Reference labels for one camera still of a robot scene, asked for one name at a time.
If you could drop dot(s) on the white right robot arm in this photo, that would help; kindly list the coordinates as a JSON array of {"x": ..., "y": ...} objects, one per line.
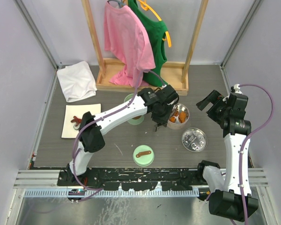
[{"x": 230, "y": 194}]

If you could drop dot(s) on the left aluminium frame post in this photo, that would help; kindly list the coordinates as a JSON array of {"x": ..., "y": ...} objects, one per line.
[{"x": 35, "y": 31}]

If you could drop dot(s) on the white square plate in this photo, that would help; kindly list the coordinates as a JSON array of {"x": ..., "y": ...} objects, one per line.
[{"x": 68, "y": 132}]

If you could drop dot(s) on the aluminium corner frame post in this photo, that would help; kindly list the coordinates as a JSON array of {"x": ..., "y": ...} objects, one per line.
[{"x": 246, "y": 22}]

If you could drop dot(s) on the grey clothes hanger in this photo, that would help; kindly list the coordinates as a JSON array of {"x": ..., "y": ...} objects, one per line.
[{"x": 117, "y": 3}]

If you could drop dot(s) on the orange fried shrimp piece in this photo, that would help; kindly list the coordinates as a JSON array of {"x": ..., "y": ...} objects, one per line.
[{"x": 182, "y": 117}]

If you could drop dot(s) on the metal serving tongs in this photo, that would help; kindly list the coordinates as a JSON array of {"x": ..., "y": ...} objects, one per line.
[{"x": 163, "y": 120}]

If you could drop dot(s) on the white slotted cable duct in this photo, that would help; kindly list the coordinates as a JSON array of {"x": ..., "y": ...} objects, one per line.
[{"x": 77, "y": 193}]

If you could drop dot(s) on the pink t-shirt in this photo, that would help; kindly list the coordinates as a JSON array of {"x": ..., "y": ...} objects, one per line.
[{"x": 126, "y": 37}]

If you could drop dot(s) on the mint green tin canister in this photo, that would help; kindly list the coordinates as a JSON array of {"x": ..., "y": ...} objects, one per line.
[{"x": 136, "y": 120}]

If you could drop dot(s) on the mint green canister lid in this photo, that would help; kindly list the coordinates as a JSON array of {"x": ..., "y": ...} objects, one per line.
[{"x": 143, "y": 155}]

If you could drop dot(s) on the sushi roll slice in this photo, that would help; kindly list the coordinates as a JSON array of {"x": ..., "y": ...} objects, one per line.
[{"x": 76, "y": 127}]

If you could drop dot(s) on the round silver tin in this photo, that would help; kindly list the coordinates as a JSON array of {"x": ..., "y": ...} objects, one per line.
[{"x": 178, "y": 125}]

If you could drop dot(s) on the green t-shirt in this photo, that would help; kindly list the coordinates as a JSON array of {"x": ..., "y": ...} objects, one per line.
[{"x": 156, "y": 31}]

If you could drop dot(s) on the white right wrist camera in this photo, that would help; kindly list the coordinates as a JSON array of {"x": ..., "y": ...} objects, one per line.
[{"x": 236, "y": 89}]

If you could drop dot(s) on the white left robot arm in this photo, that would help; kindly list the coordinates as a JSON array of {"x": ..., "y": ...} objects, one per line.
[{"x": 90, "y": 139}]

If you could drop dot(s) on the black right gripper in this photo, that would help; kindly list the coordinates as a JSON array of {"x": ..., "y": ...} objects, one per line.
[{"x": 213, "y": 97}]

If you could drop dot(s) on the silver embossed tin lid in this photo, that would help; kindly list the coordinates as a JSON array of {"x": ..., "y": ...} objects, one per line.
[{"x": 194, "y": 140}]

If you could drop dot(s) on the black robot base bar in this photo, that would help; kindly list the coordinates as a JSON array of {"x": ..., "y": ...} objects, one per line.
[{"x": 137, "y": 179}]

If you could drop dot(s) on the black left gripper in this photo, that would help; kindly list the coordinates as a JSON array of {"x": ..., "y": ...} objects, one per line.
[{"x": 163, "y": 120}]

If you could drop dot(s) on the white cloth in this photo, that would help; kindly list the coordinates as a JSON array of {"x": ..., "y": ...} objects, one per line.
[{"x": 77, "y": 82}]

